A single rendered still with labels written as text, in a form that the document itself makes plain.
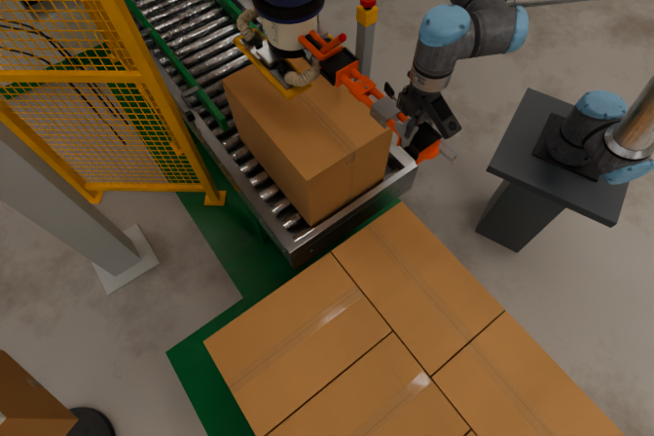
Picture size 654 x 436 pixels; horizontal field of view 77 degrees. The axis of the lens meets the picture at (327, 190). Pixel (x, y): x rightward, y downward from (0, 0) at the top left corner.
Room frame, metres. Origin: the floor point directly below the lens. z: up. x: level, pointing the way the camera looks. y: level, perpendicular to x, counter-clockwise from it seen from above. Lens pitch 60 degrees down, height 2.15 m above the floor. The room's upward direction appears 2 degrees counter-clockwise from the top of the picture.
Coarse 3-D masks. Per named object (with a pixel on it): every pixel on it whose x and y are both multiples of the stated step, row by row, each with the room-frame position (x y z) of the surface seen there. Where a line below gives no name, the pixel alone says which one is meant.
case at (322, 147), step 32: (256, 96) 1.12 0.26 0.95; (320, 96) 1.11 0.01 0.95; (352, 96) 1.10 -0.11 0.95; (256, 128) 1.01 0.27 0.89; (288, 128) 0.95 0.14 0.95; (320, 128) 0.95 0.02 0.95; (352, 128) 0.95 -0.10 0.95; (288, 160) 0.82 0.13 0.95; (320, 160) 0.81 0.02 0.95; (352, 160) 0.84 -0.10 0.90; (384, 160) 0.94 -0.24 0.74; (288, 192) 0.86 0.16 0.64; (320, 192) 0.76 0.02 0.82; (352, 192) 0.85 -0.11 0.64
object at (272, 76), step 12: (240, 36) 1.20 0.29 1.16; (264, 36) 1.20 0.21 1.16; (240, 48) 1.15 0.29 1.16; (252, 48) 1.14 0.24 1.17; (252, 60) 1.09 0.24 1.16; (288, 60) 1.08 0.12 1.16; (264, 72) 1.03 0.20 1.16; (276, 72) 1.02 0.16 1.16; (300, 72) 1.03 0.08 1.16; (276, 84) 0.98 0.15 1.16; (288, 84) 0.97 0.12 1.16; (288, 96) 0.92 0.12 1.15
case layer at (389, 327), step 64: (384, 256) 0.60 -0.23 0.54; (448, 256) 0.59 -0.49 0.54; (256, 320) 0.35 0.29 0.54; (320, 320) 0.35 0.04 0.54; (384, 320) 0.34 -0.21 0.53; (448, 320) 0.33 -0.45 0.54; (512, 320) 0.32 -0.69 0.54; (256, 384) 0.13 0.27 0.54; (320, 384) 0.12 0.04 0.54; (384, 384) 0.12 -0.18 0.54; (448, 384) 0.11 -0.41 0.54; (512, 384) 0.10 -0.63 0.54; (576, 384) 0.10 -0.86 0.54
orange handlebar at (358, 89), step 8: (312, 32) 1.07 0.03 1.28; (304, 40) 1.04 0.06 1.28; (320, 40) 1.04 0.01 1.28; (312, 48) 1.01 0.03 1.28; (352, 72) 0.91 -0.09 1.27; (344, 80) 0.88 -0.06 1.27; (360, 80) 0.87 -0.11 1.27; (368, 80) 0.87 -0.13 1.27; (352, 88) 0.84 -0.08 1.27; (360, 88) 0.84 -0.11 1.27; (368, 88) 0.84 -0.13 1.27; (376, 88) 0.84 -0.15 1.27; (360, 96) 0.81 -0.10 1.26; (368, 96) 0.81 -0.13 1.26; (376, 96) 0.82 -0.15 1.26; (368, 104) 0.78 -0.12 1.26; (392, 120) 0.72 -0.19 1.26; (400, 120) 0.73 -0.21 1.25; (392, 128) 0.70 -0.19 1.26; (432, 152) 0.62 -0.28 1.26
